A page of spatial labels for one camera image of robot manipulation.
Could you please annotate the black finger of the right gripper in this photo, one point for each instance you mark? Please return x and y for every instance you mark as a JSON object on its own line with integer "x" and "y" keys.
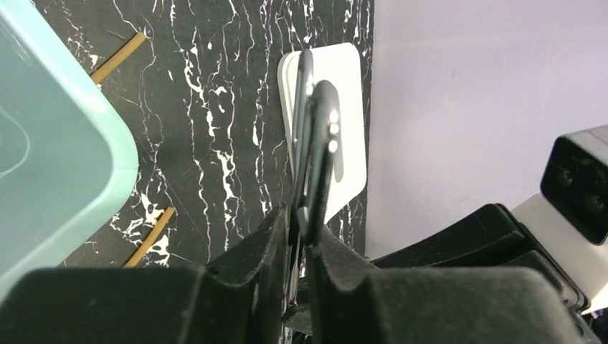
{"x": 488, "y": 237}

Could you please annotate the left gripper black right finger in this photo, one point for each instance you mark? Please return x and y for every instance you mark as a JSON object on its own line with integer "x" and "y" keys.
{"x": 351, "y": 301}

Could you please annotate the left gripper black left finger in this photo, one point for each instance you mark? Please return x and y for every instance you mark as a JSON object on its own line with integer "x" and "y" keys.
{"x": 236, "y": 298}

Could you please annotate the metal tongs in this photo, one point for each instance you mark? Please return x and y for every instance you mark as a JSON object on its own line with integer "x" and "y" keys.
{"x": 317, "y": 117}

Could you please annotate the teal plastic bin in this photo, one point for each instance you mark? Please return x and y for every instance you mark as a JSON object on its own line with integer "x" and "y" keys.
{"x": 68, "y": 160}

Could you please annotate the white plastic bin lid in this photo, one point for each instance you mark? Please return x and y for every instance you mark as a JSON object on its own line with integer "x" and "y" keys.
{"x": 340, "y": 64}

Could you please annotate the tan rubber band loop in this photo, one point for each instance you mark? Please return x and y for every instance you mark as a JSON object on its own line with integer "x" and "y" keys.
{"x": 97, "y": 77}

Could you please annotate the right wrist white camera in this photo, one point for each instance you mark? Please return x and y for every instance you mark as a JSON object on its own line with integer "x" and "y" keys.
{"x": 568, "y": 216}

